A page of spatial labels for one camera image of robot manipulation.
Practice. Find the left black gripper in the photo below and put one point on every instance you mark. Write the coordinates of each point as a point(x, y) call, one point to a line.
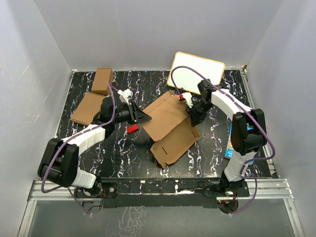
point(136, 115)

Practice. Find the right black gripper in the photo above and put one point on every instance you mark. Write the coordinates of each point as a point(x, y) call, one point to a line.
point(196, 118)

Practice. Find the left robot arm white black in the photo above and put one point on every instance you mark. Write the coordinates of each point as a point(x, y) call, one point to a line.
point(59, 163)

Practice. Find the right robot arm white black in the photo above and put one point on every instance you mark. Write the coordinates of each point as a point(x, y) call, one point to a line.
point(247, 130)

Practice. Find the flat cardboard box stack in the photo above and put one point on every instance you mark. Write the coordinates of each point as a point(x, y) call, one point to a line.
point(87, 109)

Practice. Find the folded cardboard box upright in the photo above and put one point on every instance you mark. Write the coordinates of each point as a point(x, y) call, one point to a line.
point(103, 76)

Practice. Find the red rectangular block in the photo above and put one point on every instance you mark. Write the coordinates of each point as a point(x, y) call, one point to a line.
point(132, 129)

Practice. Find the blue treehouse book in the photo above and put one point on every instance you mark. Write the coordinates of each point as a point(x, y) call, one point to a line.
point(229, 149)

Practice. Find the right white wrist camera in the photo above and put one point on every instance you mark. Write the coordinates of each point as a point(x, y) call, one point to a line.
point(187, 98)

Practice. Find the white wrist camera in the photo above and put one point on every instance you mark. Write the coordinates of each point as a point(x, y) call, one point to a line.
point(125, 95)
point(187, 98)

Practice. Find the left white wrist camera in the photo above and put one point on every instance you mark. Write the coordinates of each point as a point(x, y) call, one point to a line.
point(125, 95)

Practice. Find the small whiteboard with wooden frame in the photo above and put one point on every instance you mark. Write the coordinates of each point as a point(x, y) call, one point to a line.
point(187, 79)

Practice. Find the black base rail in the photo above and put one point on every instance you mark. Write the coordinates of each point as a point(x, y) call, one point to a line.
point(166, 192)

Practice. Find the aluminium frame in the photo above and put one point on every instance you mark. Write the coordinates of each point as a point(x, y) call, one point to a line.
point(269, 211)

